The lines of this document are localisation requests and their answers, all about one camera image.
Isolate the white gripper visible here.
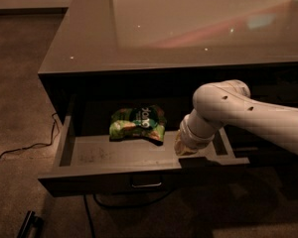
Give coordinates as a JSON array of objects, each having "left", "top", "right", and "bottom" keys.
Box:
[{"left": 174, "top": 113, "right": 215, "bottom": 156}]

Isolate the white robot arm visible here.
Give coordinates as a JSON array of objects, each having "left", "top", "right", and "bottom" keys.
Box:
[{"left": 174, "top": 80, "right": 298, "bottom": 156}]

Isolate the green snack bag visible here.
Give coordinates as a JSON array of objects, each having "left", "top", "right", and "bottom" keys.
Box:
[{"left": 109, "top": 105, "right": 167, "bottom": 145}]

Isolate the black metal bar object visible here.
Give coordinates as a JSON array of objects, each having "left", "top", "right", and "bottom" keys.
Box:
[{"left": 17, "top": 210, "right": 44, "bottom": 238}]

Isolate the thin black floor cable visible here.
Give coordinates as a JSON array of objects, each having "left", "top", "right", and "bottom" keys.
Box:
[{"left": 0, "top": 112, "right": 60, "bottom": 167}]

